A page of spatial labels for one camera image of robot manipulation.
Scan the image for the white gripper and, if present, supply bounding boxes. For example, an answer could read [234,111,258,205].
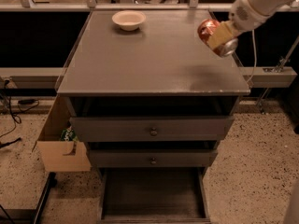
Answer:
[207,0,271,50]

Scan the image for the red coke can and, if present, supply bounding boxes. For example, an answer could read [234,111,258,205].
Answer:
[197,19,238,57]

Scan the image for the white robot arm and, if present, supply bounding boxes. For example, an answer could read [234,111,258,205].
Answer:
[207,0,294,50]

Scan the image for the grey drawer cabinet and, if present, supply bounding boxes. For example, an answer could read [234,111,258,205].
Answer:
[55,9,252,224]

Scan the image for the grey top drawer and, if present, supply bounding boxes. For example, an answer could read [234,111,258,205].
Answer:
[70,116,234,142]

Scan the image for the grey drawer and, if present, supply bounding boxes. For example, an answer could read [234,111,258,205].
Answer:
[89,149,217,168]
[70,116,234,142]
[96,168,212,224]

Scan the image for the grey middle drawer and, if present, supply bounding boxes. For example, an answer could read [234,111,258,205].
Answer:
[89,149,217,168]

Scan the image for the grey bottom drawer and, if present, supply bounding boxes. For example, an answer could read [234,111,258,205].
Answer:
[96,168,212,224]

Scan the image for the white bowl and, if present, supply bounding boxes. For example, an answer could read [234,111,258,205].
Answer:
[112,10,146,31]

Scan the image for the green chip bag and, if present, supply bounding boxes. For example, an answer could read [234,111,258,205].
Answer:
[60,127,78,141]

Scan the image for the cardboard box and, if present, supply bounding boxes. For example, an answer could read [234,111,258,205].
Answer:
[36,96,92,172]

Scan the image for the white cable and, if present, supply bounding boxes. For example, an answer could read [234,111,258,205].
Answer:
[248,28,258,83]

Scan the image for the black floor cables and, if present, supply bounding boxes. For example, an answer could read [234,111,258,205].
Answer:
[0,79,41,149]

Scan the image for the black floor rail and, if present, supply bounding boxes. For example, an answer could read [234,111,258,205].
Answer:
[0,172,58,224]

